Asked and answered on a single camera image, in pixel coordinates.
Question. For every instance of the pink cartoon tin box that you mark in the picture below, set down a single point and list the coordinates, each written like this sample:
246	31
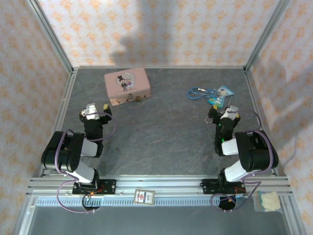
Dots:
126	85

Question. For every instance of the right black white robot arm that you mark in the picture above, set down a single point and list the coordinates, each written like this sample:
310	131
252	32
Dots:
254	151

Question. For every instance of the silver metal carabiner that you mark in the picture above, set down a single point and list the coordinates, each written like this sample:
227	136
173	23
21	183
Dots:
207	120

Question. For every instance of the blue cartoon sticker card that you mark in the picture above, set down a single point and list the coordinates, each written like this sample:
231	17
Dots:
215	101

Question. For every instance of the blue printed badge card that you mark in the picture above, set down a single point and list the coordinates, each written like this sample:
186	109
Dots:
226	91

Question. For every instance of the red white printed card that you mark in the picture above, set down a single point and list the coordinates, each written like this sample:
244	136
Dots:
144	196

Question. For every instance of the clear bag with white contents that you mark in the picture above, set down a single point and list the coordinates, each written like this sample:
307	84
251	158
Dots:
269	201

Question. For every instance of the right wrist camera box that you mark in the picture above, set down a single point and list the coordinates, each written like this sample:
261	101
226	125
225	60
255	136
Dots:
230	112

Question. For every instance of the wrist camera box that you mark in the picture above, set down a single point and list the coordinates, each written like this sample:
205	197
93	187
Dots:
91	111
230	112

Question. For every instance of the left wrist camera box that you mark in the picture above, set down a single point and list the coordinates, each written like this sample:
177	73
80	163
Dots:
91	111

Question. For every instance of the aluminium frame side rail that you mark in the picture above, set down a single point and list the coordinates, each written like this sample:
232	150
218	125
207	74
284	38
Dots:
254	98
64	102

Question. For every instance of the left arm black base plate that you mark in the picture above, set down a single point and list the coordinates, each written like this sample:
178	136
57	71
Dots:
107	187

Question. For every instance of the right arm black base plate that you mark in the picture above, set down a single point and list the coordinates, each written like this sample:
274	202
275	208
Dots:
210	186

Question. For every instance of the aluminium frame rear rail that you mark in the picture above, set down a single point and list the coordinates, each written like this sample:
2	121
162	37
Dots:
159	66

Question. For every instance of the aluminium front frame rail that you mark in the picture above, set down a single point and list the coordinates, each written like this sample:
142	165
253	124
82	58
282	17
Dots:
161	182

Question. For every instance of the aluminium frame corner post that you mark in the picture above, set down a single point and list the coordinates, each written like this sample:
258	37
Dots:
52	36
265	34

